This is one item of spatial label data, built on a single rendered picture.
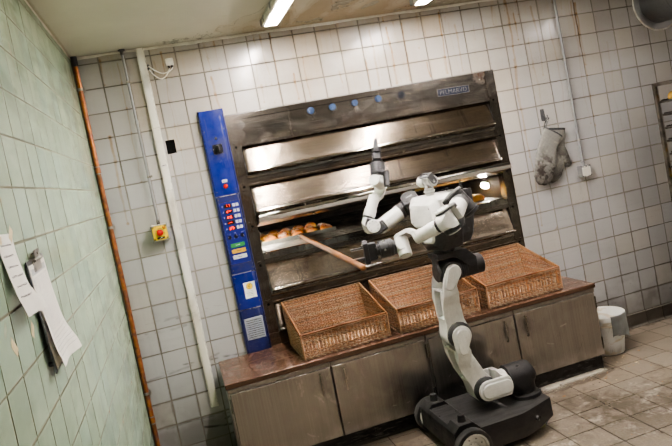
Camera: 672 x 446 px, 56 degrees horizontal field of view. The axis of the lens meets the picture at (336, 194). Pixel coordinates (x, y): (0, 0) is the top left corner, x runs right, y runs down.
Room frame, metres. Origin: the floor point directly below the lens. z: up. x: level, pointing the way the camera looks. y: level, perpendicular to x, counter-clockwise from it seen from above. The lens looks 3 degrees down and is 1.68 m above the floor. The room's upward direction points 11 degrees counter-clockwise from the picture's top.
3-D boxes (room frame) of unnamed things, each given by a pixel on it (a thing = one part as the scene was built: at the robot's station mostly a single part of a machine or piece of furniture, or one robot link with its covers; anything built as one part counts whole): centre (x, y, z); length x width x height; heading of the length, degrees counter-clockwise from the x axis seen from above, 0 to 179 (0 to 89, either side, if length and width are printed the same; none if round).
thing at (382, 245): (3.09, -0.14, 1.21); 0.12 x 0.10 x 0.13; 94
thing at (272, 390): (4.00, -0.29, 0.29); 2.42 x 0.56 x 0.58; 104
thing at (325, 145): (4.30, -0.33, 1.80); 1.79 x 0.11 x 0.19; 104
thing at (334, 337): (3.90, 0.16, 0.72); 0.56 x 0.49 x 0.28; 105
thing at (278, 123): (4.33, -0.32, 1.99); 1.80 x 0.08 x 0.21; 104
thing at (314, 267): (4.30, -0.33, 1.02); 1.79 x 0.11 x 0.19; 104
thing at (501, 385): (3.49, -0.64, 0.28); 0.21 x 0.20 x 0.13; 105
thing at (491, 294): (4.20, -1.00, 0.72); 0.56 x 0.49 x 0.28; 105
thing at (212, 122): (4.95, 0.91, 1.07); 1.93 x 0.16 x 2.15; 14
